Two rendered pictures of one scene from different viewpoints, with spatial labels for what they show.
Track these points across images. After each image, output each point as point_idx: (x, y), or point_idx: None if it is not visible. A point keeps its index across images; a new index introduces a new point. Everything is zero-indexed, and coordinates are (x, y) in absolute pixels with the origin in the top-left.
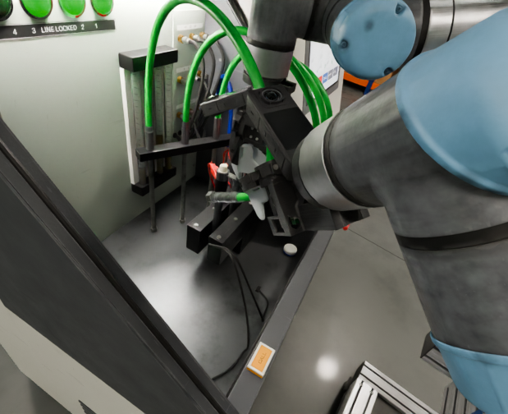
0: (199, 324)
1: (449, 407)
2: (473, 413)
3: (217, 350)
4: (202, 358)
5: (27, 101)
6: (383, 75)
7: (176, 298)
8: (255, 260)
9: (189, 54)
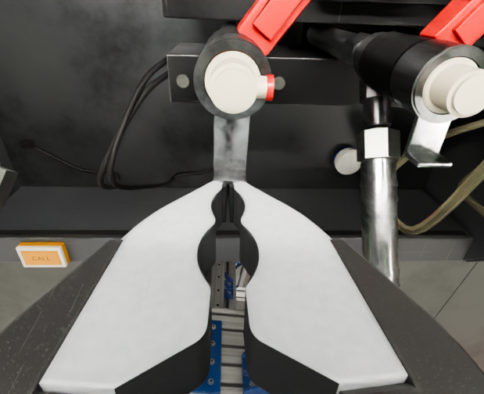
0: (98, 91)
1: (243, 323)
2: (218, 363)
3: (88, 141)
4: (62, 128)
5: None
6: None
7: (105, 17)
8: (287, 111)
9: None
